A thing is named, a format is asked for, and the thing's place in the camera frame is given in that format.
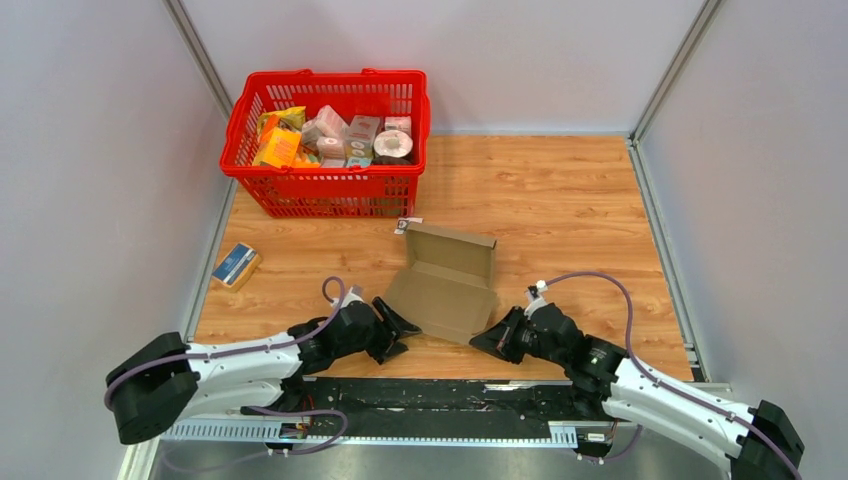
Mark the round tape roll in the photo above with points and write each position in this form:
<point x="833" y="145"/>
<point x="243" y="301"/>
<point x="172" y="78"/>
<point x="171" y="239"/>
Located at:
<point x="393" y="147"/>

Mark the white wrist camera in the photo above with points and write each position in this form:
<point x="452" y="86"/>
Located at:
<point x="536" y="300"/>
<point x="352" y="296"/>

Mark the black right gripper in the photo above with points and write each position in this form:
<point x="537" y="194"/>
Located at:
<point x="500" y="339"/>

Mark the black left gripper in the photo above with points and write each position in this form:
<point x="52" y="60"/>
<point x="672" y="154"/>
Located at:
<point x="393" y="322"/>

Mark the brown cardboard paper box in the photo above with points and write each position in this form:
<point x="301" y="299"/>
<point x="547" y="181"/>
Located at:
<point x="447" y="288"/>

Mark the aluminium frame rail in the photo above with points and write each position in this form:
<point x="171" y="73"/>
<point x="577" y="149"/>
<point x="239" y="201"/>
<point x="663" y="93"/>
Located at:
<point x="255" y="428"/>

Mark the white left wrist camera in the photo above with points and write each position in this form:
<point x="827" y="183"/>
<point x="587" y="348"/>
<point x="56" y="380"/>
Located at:
<point x="352" y="296"/>

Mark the blue yellow small box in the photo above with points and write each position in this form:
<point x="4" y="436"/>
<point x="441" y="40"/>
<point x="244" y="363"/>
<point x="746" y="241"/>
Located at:
<point x="236" y="268"/>

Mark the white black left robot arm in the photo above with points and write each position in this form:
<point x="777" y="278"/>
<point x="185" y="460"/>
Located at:
<point x="169" y="379"/>

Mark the pink white carton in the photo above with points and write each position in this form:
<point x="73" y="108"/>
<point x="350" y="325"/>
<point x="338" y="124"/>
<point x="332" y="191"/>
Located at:
<point x="330" y="123"/>

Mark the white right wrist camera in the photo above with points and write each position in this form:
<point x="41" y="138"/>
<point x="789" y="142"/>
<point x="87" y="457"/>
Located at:
<point x="536" y="300"/>

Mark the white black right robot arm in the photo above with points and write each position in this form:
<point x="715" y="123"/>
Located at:
<point x="743" y="441"/>

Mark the red plastic shopping basket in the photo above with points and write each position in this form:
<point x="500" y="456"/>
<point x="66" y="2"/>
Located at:
<point x="330" y="177"/>

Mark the yellow snack bag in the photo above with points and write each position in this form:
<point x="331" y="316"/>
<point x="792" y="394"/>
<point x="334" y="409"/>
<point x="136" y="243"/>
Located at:
<point x="291" y="119"/>

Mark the orange snack box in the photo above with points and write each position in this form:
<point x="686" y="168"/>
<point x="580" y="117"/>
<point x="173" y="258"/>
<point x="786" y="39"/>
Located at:
<point x="278" y="148"/>

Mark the small clear plastic packet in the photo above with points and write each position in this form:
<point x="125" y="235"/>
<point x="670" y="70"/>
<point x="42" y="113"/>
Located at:
<point x="403" y="224"/>

